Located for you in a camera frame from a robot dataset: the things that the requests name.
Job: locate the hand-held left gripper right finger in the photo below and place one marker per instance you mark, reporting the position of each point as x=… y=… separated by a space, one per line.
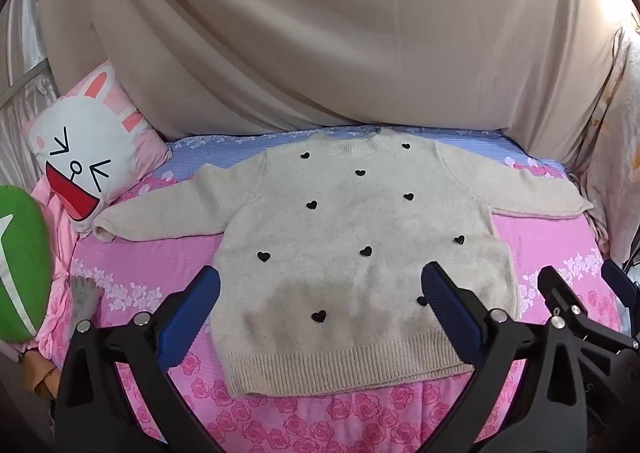
x=450 y=313

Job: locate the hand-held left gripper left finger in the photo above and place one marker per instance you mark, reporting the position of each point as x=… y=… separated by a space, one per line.
x=192 y=310

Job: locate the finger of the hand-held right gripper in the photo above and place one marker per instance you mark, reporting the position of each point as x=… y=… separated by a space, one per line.
x=620 y=279
x=565 y=288

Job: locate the beige sweater with black hearts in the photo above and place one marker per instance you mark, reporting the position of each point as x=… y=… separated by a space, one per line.
x=350 y=213

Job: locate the grey glove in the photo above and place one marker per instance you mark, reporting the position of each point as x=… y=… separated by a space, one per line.
x=85 y=300

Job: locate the pink striped quilt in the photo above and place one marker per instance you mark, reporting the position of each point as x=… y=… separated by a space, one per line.
x=60 y=253

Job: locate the pale floral pillow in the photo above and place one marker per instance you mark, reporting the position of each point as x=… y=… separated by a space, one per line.
x=617 y=133

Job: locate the pink floral bed sheet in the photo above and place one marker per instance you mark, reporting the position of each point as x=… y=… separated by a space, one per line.
x=300 y=418

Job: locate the green round pillow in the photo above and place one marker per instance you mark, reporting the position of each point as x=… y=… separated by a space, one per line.
x=22 y=273

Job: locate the white bunny face pillow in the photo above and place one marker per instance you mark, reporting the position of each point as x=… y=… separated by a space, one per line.
x=95 y=148

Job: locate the beige blanket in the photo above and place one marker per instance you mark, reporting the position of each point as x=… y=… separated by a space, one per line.
x=325 y=33

